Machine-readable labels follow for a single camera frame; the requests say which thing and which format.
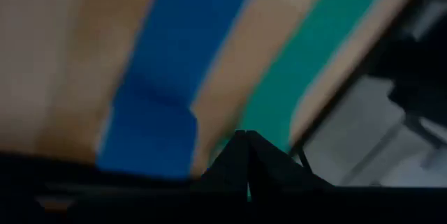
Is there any green elastic bandage strip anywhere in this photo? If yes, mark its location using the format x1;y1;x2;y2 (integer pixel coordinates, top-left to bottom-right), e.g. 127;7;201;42
223;0;397;204

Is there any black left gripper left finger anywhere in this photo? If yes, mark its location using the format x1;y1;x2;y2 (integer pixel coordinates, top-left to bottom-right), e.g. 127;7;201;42
69;129;249;224

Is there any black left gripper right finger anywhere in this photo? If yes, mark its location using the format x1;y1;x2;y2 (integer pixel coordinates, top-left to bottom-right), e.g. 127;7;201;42
247;130;447;224

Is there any blue elastic bandage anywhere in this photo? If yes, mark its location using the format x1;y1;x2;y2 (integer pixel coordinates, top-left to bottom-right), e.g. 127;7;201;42
94;0;263;180

